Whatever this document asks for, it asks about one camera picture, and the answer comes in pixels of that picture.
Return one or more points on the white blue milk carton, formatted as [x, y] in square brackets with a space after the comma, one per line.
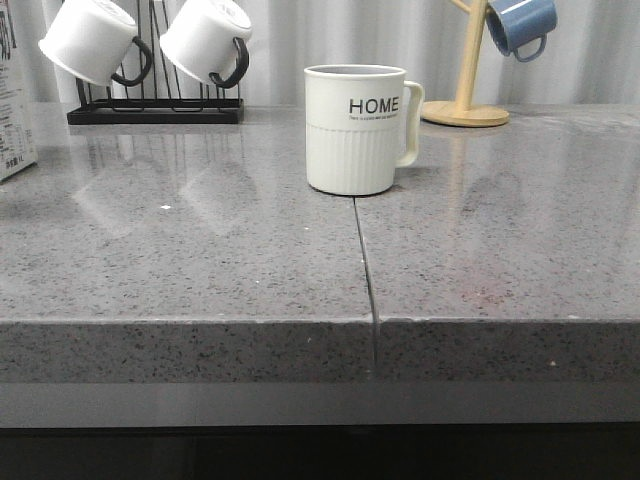
[18, 149]

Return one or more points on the wooden mug tree stand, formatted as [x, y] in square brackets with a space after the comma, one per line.
[461, 111]

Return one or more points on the blue mug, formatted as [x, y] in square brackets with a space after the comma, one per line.
[521, 27]

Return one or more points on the white enamel mug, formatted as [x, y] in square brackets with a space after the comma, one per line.
[207, 40]
[90, 40]

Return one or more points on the black wire mug rack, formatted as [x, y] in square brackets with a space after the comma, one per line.
[166, 95]

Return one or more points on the cream HOME mug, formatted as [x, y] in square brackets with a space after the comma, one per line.
[362, 124]

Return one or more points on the right white enamel mug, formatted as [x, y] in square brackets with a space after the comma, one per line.
[207, 40]

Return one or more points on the left white enamel mug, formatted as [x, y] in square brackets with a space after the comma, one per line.
[90, 40]

